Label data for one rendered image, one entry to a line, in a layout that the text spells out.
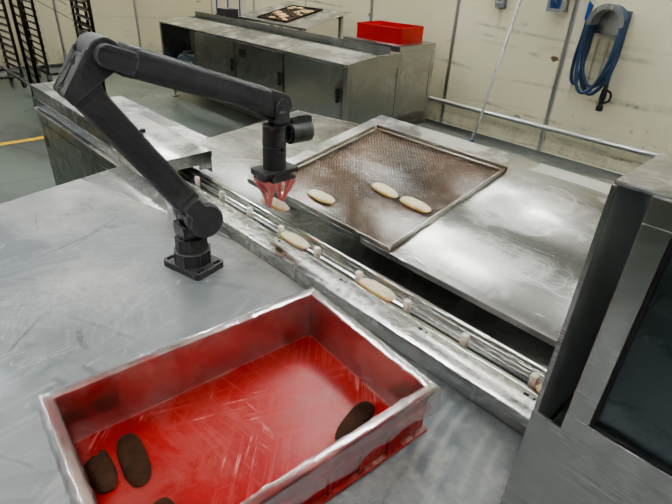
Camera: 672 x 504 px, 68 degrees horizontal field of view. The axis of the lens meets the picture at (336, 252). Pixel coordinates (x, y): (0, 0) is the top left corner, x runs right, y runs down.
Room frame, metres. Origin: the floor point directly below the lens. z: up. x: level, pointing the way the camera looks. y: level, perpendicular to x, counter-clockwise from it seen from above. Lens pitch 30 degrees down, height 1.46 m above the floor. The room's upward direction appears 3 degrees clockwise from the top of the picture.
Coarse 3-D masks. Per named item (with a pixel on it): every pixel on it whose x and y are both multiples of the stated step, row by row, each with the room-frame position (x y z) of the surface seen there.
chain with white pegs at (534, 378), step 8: (8, 72) 2.90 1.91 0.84; (24, 80) 2.71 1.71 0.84; (184, 176) 1.50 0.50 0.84; (224, 192) 1.33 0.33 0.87; (224, 200) 1.33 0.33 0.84; (248, 208) 1.22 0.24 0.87; (264, 224) 1.19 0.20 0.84; (280, 232) 1.12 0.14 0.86; (320, 248) 1.03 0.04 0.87; (320, 256) 1.03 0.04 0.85; (344, 272) 0.97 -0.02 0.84; (360, 272) 0.93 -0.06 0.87; (408, 304) 0.83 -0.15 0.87; (408, 312) 0.83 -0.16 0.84; (424, 320) 0.81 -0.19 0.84; (448, 336) 0.76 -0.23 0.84; (464, 336) 0.73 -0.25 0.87; (464, 344) 0.73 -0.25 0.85; (488, 360) 0.70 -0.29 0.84; (536, 376) 0.63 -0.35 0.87; (528, 384) 0.63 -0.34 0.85; (536, 384) 0.63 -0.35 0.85
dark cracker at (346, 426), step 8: (352, 408) 0.58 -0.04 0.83; (360, 408) 0.57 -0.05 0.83; (368, 408) 0.58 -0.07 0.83; (352, 416) 0.56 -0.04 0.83; (360, 416) 0.56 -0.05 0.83; (368, 416) 0.56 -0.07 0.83; (344, 424) 0.54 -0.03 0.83; (352, 424) 0.54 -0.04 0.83; (360, 424) 0.54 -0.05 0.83; (336, 432) 0.53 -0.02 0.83; (344, 432) 0.53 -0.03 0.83; (336, 440) 0.51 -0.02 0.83
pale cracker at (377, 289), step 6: (360, 282) 0.91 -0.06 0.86; (366, 282) 0.91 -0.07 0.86; (372, 282) 0.91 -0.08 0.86; (366, 288) 0.89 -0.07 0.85; (372, 288) 0.89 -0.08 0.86; (378, 288) 0.89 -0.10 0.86; (384, 288) 0.89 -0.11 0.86; (378, 294) 0.87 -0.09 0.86; (384, 294) 0.87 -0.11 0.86; (390, 294) 0.87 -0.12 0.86; (390, 300) 0.85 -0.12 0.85
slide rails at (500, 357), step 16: (192, 176) 1.48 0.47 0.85; (208, 192) 1.36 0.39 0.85; (272, 224) 1.18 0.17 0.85; (352, 272) 0.96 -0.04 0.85; (416, 304) 0.85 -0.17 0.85; (416, 320) 0.79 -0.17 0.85; (432, 320) 0.80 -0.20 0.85; (496, 352) 0.71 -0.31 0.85; (496, 368) 0.67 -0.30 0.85; (512, 368) 0.67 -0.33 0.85
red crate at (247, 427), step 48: (240, 384) 0.62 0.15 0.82; (288, 384) 0.63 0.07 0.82; (336, 384) 0.63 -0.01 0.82; (96, 432) 0.51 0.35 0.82; (144, 432) 0.51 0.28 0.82; (192, 432) 0.52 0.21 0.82; (240, 432) 0.52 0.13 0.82; (288, 432) 0.53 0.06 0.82; (192, 480) 0.44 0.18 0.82; (240, 480) 0.44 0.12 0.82; (336, 480) 0.43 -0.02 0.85
